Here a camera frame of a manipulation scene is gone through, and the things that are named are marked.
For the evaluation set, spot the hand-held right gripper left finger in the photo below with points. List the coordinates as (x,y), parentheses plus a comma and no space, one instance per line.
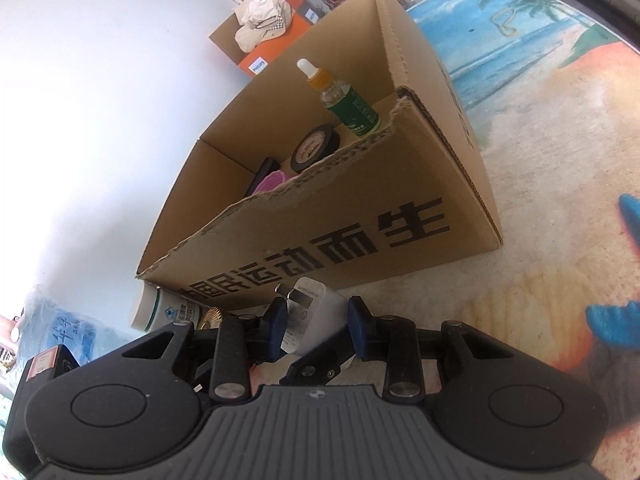
(275,330)

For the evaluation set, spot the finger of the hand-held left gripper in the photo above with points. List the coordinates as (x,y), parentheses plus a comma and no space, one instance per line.
(320,367)

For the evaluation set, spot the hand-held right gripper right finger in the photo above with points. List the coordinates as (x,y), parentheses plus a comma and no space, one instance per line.
(360,325)

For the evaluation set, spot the white charger plug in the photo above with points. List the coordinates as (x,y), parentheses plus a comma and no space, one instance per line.
(315,315)

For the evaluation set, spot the gold lid jar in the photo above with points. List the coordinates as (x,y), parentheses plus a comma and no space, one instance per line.
(210,317)

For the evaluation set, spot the white pill bottle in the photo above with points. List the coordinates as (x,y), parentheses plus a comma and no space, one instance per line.
(160,310)

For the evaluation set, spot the brown cardboard box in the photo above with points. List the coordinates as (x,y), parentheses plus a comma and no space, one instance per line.
(350,200)

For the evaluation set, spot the purple plastic lid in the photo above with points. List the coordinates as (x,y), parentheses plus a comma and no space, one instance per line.
(272,182)

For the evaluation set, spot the black tape roll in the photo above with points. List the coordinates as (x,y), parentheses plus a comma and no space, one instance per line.
(312,147)

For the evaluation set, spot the green label dropper bottle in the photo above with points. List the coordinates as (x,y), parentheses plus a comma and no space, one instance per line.
(350,107)

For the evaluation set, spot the blue printed plastic bag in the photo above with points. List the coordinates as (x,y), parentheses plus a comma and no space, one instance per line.
(60,325)

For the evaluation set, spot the black tube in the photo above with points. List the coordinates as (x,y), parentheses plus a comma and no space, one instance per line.
(265,170)

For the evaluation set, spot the cream cloth hat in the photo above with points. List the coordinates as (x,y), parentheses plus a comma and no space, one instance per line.
(260,15)

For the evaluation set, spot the tan rubber band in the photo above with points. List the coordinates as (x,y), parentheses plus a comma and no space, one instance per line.
(494,19)

